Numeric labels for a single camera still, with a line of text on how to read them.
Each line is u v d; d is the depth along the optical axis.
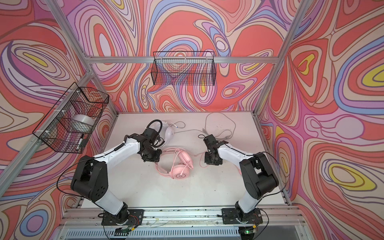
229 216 0.73
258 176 0.46
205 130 1.08
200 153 0.96
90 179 0.45
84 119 0.74
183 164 0.79
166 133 0.96
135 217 0.72
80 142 0.72
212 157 0.77
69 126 0.74
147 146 0.67
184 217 0.75
